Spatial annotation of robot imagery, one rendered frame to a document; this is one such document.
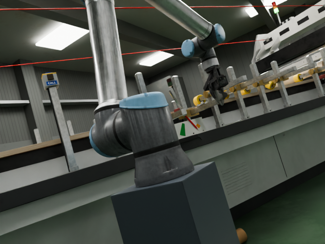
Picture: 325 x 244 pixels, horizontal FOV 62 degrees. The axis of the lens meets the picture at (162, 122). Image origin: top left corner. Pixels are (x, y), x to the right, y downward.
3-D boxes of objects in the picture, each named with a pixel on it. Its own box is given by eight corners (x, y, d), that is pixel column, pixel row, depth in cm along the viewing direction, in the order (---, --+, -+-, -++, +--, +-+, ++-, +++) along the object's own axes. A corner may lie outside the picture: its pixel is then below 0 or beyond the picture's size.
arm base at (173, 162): (203, 164, 89) (194, 135, 90) (177, 180, 73) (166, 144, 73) (156, 175, 98) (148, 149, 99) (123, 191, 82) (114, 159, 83)
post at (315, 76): (328, 103, 248) (311, 54, 252) (326, 104, 247) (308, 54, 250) (324, 104, 251) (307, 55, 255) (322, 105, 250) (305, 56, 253)
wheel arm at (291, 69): (297, 69, 191) (295, 65, 192) (294, 70, 190) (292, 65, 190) (246, 91, 235) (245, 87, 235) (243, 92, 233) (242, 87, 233)
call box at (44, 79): (60, 85, 142) (56, 71, 143) (45, 87, 139) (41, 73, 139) (58, 90, 148) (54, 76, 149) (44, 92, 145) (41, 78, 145)
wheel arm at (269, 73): (274, 74, 179) (272, 69, 180) (270, 75, 177) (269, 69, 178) (225, 96, 223) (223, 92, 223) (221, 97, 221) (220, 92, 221)
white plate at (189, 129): (206, 131, 179) (201, 116, 180) (173, 141, 167) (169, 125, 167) (205, 131, 180) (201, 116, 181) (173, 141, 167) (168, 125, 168)
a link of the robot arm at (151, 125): (155, 147, 75) (137, 87, 77) (120, 158, 87) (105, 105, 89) (188, 137, 86) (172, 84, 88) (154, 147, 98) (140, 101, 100)
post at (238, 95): (252, 127, 200) (232, 66, 204) (248, 128, 198) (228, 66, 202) (248, 128, 203) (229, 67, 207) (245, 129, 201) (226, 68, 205)
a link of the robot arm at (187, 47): (193, 33, 137) (207, 36, 146) (177, 44, 145) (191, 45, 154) (198, 51, 137) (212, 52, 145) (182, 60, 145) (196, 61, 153)
